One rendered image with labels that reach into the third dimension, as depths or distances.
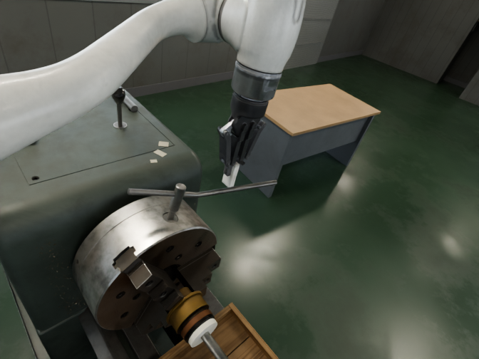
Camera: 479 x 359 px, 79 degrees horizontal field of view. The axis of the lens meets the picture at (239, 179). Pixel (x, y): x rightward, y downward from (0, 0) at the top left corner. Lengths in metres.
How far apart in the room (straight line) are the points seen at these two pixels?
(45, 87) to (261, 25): 0.32
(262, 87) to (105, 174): 0.40
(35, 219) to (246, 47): 0.51
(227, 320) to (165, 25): 0.76
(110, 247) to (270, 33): 0.49
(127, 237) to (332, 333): 1.67
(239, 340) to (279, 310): 1.14
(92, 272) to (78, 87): 0.39
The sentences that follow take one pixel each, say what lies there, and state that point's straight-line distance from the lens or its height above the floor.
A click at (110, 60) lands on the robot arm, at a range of 0.43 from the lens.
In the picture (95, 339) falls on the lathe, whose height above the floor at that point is 0.86.
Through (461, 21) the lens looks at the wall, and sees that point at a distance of 9.09.
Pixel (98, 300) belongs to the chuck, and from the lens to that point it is 0.66.
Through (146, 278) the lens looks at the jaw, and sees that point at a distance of 0.61.
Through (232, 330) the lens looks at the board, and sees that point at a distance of 0.92.
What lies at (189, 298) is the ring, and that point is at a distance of 0.68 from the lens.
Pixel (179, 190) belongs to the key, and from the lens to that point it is 0.60.
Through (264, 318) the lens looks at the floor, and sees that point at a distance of 1.98.
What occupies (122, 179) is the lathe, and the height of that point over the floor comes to 1.25.
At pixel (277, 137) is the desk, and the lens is 2.40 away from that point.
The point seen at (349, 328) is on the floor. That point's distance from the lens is 2.18.
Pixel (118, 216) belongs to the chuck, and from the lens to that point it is 0.67.
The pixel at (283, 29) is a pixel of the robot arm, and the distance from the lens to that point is 0.53.
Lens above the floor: 1.72
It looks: 38 degrees down
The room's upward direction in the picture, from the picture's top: 15 degrees clockwise
